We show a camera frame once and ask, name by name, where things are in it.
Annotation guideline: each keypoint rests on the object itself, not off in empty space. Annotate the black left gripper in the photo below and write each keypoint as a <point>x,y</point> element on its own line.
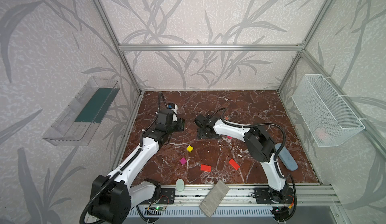
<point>177,124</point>

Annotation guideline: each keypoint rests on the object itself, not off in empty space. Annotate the red block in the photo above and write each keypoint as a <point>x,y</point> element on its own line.
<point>206,168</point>
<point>233,163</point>

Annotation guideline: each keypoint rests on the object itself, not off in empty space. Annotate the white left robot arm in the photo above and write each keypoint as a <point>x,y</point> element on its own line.
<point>113,196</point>

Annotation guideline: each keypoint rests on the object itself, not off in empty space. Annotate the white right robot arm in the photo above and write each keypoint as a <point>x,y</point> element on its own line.
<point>259,142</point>

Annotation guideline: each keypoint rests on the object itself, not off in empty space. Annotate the yellow cube block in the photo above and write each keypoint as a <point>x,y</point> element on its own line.
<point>190,148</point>

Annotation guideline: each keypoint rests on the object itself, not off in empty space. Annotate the magenta cube block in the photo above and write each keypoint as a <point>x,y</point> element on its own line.
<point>183,161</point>

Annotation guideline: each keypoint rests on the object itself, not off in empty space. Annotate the pale green oval soap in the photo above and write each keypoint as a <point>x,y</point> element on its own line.
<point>180,185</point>

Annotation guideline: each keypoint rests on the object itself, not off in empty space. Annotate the grey stone slab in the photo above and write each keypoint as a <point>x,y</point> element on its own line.
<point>214,198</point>

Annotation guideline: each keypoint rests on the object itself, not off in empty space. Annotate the blue grey oval case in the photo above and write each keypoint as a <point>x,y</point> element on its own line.
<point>288,160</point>

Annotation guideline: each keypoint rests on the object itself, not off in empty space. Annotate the pink item in basket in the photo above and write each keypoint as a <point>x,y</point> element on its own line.
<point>322,134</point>

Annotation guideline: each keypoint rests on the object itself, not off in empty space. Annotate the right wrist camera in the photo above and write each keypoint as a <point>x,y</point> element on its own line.
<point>205,121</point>

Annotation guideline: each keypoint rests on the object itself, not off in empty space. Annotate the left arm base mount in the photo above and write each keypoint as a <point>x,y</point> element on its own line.
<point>163,196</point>

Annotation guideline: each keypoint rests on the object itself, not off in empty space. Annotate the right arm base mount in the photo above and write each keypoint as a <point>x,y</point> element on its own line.
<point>262,195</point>

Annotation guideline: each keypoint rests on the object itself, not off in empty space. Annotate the aluminium horizontal frame bar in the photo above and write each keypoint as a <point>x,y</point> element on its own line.
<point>210,47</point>

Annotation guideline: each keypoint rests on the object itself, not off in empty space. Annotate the clear plastic wall bin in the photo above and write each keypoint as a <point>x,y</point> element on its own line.
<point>79,121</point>

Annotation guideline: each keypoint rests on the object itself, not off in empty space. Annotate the white wire basket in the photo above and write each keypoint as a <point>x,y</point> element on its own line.
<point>320,105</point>

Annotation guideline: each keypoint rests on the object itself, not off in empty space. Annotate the aluminium frame post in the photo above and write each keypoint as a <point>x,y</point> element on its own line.
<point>309,36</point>

